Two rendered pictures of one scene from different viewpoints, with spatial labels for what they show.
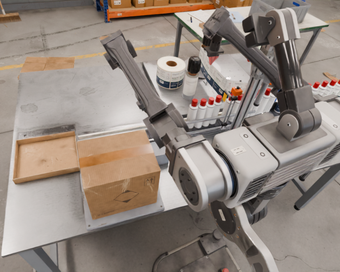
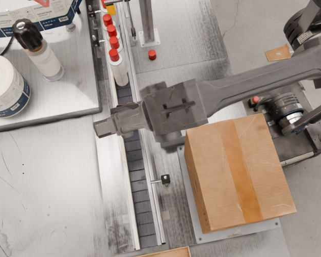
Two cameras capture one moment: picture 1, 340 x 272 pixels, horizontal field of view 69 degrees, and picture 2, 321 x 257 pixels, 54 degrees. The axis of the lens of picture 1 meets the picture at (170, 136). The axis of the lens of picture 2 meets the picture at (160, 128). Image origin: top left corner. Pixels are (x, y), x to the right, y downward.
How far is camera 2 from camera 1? 0.87 m
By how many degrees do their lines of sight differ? 40
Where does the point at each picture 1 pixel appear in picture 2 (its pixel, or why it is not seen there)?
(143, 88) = (297, 70)
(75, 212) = (254, 244)
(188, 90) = (55, 65)
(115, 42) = (209, 96)
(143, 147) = (223, 132)
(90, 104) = (39, 240)
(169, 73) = (12, 86)
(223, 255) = not seen: hidden behind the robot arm
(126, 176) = (274, 155)
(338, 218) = not seen: outside the picture
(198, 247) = not seen: hidden behind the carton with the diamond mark
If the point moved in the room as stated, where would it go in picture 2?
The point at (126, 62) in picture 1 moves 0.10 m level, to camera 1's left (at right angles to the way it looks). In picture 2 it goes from (250, 86) to (241, 139)
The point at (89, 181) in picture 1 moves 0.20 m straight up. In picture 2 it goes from (285, 204) to (316, 193)
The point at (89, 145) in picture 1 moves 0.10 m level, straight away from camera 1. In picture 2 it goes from (219, 209) to (184, 217)
